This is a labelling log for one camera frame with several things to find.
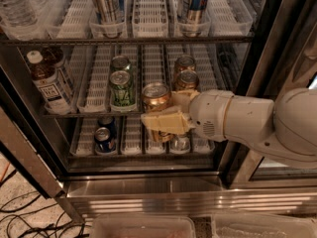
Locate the blue can front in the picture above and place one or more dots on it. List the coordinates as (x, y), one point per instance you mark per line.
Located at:
(104, 140)

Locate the open fridge glass door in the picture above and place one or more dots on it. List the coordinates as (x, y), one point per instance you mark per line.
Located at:
(21, 145)

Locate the green can front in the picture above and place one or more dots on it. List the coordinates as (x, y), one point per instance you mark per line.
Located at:
(122, 89)

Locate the top wire shelf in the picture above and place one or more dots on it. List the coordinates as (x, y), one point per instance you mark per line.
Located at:
(4, 41)

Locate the tall can top left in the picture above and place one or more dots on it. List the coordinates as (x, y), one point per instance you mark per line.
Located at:
(109, 11)

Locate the blue can rear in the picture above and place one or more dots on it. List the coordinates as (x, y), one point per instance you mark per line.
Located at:
(109, 123)

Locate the tall blue can top right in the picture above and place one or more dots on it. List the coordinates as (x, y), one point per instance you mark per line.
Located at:
(191, 11)

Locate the orange can rear middle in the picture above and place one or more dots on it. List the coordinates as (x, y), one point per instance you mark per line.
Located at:
(182, 63)

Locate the orange can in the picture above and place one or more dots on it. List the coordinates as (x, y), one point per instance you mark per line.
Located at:
(182, 63)
(187, 79)

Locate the clear water bottle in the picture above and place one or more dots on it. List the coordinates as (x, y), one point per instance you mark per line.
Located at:
(17, 13)

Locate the silver can front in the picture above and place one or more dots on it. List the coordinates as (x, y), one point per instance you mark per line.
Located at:
(180, 143)

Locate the orange can front middle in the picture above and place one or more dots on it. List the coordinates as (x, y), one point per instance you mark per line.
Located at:
(187, 79)

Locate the tea bottle white label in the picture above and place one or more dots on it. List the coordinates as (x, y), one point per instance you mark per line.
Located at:
(45, 78)

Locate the orange can lane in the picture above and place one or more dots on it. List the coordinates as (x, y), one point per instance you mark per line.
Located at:
(156, 97)

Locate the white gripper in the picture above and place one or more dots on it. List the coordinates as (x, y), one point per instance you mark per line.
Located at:
(208, 112)

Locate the clear plastic bin left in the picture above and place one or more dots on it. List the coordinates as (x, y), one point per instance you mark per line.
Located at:
(142, 226)

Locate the rear tea bottle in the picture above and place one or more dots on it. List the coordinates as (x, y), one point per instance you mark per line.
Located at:
(56, 57)

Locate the clear plastic bin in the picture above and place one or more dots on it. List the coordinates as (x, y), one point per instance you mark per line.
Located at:
(142, 226)
(250, 225)

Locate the middle wire shelf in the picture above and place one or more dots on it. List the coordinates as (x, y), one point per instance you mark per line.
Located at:
(45, 113)

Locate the wire shelf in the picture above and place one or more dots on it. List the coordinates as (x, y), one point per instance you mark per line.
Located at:
(45, 113)
(4, 41)

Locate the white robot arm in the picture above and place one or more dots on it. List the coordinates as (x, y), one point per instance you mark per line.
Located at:
(284, 130)

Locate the clear plastic bin right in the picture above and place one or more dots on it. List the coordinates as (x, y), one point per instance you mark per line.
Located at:
(250, 225)

